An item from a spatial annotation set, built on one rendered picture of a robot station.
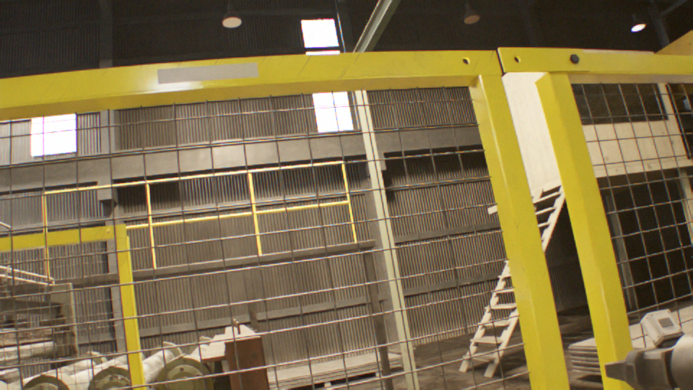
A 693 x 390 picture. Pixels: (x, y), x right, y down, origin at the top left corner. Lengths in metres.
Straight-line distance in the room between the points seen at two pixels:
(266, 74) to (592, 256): 0.67
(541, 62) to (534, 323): 0.50
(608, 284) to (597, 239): 0.08
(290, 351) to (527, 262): 10.86
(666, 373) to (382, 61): 0.65
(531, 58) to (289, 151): 10.51
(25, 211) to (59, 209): 0.80
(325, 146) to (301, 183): 1.14
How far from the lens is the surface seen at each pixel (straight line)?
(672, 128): 10.73
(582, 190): 0.99
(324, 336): 11.74
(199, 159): 11.26
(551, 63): 1.05
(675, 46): 15.26
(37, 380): 2.70
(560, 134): 1.02
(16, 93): 0.88
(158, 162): 11.32
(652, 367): 0.76
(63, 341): 4.82
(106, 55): 12.86
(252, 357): 2.36
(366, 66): 0.87
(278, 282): 11.60
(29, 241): 2.16
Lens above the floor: 1.45
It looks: 11 degrees up
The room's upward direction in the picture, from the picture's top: 10 degrees counter-clockwise
